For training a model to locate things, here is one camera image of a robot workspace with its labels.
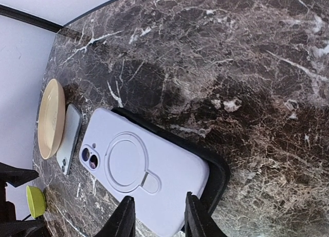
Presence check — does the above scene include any lavender phone case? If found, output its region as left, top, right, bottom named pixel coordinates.
left=79, top=108, right=209, bottom=236

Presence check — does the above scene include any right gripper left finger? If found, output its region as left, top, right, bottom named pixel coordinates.
left=95, top=196, right=136, bottom=237

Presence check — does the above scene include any lime green bowl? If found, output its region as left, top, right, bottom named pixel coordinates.
left=26, top=186, right=47, bottom=219

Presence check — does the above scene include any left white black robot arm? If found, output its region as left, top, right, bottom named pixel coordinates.
left=1, top=163, right=50, bottom=236

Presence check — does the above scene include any left black corner post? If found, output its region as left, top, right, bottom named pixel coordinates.
left=0, top=5, right=63, bottom=33

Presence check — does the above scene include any tan wooden round plate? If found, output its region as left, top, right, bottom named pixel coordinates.
left=38, top=79, right=65, bottom=160

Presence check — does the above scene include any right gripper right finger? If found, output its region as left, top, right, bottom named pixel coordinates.
left=184, top=192, right=227, bottom=237

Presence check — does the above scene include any silver white phone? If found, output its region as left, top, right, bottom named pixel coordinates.
left=56, top=104, right=82, bottom=175

